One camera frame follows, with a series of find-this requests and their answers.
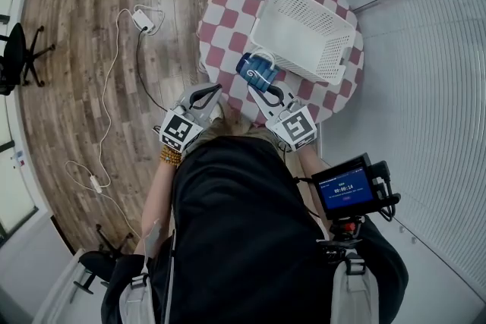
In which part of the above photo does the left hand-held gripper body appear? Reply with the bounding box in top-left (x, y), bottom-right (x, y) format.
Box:
top-left (159, 96), bottom-right (212, 155)

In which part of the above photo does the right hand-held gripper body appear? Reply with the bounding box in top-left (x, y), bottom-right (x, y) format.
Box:
top-left (264, 98), bottom-right (318, 154)

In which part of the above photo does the blue striped ceramic mug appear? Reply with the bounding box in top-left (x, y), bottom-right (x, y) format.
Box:
top-left (235, 47), bottom-right (281, 94)

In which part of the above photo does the white plastic basket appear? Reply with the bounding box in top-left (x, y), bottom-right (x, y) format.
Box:
top-left (248, 0), bottom-right (358, 85)

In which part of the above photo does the person's left forearm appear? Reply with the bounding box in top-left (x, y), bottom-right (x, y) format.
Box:
top-left (140, 161), bottom-right (182, 259)

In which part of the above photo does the person's right forearm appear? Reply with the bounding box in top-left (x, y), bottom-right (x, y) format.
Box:
top-left (298, 147), bottom-right (333, 232)

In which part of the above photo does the person's left white shoe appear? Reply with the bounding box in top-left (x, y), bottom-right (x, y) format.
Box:
top-left (210, 102), bottom-right (226, 123)

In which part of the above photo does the round table, checkered cloth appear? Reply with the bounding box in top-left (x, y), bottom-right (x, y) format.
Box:
top-left (197, 0), bottom-right (365, 128)

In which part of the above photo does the small monitor blue screen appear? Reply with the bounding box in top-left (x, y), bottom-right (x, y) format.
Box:
top-left (311, 152), bottom-right (402, 221)

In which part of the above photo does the white power strip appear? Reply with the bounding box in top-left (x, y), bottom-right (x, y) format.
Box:
top-left (131, 9), bottom-right (156, 33)

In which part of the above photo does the person's black shirt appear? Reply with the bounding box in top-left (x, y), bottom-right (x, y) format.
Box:
top-left (100, 136), bottom-right (410, 324)

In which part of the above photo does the black office chair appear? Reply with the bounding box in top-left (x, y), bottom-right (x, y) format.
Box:
top-left (73, 223), bottom-right (134, 296)
top-left (0, 22), bottom-right (57, 96)

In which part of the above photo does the wooden bead bracelet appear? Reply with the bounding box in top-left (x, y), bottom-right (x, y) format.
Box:
top-left (159, 146), bottom-right (184, 168)

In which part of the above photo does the black floor cable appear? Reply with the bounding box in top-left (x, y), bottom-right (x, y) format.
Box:
top-left (135, 27), bottom-right (170, 113)

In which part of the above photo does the white power cable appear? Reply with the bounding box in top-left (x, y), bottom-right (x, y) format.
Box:
top-left (64, 3), bottom-right (166, 240)

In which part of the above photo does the grey shoulder strap harness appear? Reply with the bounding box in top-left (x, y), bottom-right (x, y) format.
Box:
top-left (119, 229), bottom-right (380, 324)

